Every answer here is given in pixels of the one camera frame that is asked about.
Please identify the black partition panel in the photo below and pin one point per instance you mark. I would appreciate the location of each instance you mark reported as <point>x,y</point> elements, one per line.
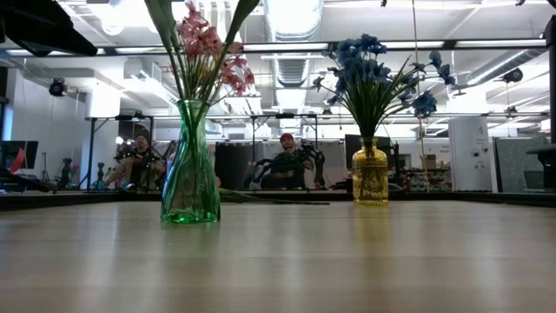
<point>234,165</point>

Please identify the black frame post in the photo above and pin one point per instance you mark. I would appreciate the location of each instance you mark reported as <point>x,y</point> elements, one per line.
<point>551,87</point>

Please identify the white round column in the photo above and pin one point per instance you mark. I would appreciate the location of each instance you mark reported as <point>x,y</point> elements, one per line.
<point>471,152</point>

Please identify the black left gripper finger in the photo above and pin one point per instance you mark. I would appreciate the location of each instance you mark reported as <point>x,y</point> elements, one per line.
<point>65,43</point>

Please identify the green glass vase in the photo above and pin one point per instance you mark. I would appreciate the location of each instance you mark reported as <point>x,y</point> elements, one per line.
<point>191,195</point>

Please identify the grey desk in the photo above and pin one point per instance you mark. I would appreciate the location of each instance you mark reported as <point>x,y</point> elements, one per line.
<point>545,152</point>

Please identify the person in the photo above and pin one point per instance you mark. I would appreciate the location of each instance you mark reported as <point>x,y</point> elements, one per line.
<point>139,169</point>
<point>286,169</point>

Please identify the black ceiling spotlight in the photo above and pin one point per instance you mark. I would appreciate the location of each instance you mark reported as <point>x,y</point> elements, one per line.
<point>514,75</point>
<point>57,88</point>

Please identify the black monitor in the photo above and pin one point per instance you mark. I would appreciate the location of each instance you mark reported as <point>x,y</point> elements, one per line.
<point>384,148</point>

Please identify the yellow glass vase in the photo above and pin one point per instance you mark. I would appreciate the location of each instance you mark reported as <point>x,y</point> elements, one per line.
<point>369,174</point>

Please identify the black table frame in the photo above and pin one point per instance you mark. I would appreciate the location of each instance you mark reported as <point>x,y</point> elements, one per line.
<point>87,201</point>

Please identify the silver air duct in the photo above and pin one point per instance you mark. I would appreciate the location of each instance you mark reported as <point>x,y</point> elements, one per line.
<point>293,21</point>

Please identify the black frame bar with lights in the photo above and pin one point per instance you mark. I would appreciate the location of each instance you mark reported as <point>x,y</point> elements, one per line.
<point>282,47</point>

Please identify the dark computer monitor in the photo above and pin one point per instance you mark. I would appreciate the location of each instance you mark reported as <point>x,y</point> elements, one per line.
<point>19,154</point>

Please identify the grey partition panel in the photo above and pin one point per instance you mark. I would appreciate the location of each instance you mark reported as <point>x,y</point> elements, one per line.
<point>512,161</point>

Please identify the pink artificial flowers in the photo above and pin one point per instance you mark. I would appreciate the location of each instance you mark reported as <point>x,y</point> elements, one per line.
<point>243,13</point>

